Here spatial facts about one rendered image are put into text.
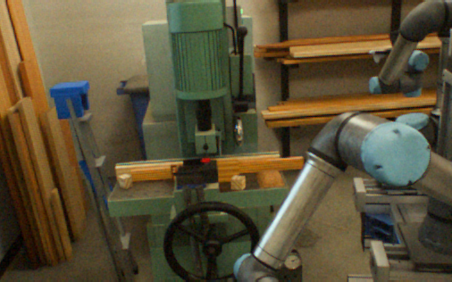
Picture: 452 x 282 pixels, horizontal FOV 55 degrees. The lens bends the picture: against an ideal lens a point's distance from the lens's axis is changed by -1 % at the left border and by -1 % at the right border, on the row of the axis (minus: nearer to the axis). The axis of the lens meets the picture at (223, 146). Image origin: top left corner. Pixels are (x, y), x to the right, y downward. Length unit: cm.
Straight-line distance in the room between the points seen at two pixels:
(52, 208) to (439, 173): 234
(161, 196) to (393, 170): 83
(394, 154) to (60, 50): 341
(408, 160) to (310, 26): 318
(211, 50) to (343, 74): 281
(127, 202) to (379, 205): 95
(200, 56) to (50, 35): 269
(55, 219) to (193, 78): 173
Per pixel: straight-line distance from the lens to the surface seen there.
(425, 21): 167
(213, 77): 143
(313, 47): 353
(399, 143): 86
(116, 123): 401
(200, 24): 140
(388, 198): 179
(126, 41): 387
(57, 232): 293
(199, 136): 150
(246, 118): 169
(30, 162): 276
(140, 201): 147
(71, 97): 220
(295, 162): 160
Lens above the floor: 150
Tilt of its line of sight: 19 degrees down
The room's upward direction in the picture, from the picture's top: 4 degrees counter-clockwise
